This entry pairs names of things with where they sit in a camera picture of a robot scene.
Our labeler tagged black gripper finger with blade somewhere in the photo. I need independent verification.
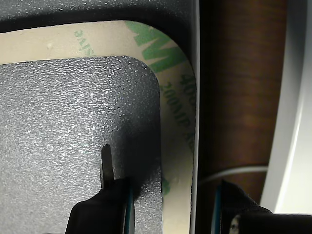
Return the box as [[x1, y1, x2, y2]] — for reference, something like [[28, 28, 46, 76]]
[[64, 143, 136, 234]]

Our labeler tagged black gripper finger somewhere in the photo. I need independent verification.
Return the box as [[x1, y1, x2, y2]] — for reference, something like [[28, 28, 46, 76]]
[[211, 179, 312, 234]]

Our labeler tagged frame with 3M adhesive liner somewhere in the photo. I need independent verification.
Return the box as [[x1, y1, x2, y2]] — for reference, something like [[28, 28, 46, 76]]
[[0, 19, 197, 234]]

